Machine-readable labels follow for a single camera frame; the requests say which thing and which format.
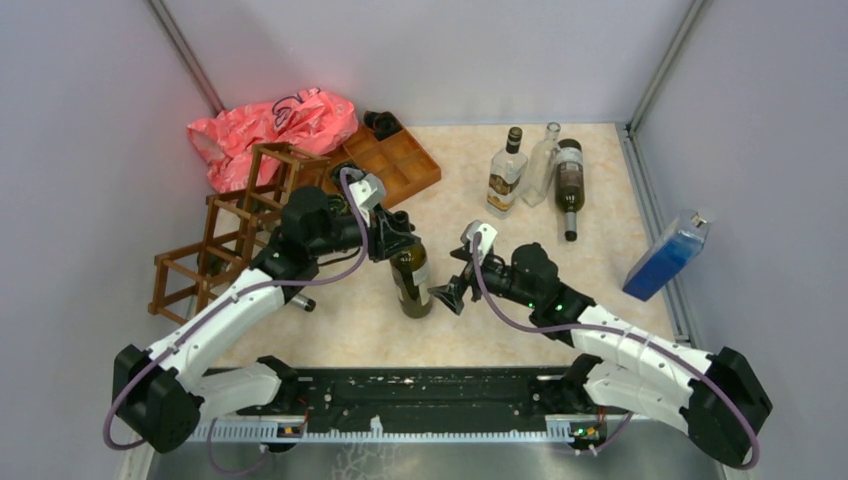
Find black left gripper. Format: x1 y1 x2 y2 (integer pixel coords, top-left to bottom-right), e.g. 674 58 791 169
308 201 421 261

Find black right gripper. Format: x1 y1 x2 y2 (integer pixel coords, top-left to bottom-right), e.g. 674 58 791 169
428 244 538 314

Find green wine bottle black neck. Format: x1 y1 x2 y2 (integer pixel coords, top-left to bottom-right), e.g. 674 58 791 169
390 243 433 319

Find green wine bottle silver neck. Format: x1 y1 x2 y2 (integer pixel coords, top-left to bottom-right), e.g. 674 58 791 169
288 294 316 313

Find clear liquor bottle brown label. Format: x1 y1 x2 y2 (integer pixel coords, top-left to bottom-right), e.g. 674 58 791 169
486 126 528 218

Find clear glass bottle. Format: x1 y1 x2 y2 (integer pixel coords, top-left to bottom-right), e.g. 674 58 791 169
521 122 561 207

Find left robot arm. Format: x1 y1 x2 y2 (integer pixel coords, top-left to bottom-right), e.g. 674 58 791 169
103 180 420 453

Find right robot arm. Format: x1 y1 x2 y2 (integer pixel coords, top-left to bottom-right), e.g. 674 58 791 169
429 243 773 470

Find dark wine bottle lying down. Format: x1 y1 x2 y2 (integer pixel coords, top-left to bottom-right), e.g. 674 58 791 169
554 138 585 242

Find brown wooden wine rack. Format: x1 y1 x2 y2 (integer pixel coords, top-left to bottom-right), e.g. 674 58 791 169
148 143 331 325

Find blue liquid square bottle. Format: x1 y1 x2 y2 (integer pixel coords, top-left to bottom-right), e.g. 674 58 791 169
622 208 716 301

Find wooden compartment tray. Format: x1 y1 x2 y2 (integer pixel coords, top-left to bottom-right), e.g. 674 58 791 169
321 120 442 209

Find rolled dark sock far corner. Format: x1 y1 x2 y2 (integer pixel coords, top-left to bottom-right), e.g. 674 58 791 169
363 111 403 141

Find pink plastic bag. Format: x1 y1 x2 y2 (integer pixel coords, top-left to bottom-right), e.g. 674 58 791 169
187 87 359 193

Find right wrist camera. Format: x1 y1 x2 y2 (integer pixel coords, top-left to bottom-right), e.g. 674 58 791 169
460 220 498 261

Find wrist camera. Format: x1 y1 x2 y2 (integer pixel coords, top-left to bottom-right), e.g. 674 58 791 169
339 167 386 226
460 220 498 261

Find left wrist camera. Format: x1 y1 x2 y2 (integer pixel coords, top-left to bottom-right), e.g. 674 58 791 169
339 167 386 226

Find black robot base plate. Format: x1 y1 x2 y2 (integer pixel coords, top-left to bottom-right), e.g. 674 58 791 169
240 366 615 434

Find white cable duct strip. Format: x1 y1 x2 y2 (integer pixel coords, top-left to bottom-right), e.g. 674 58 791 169
188 418 575 444

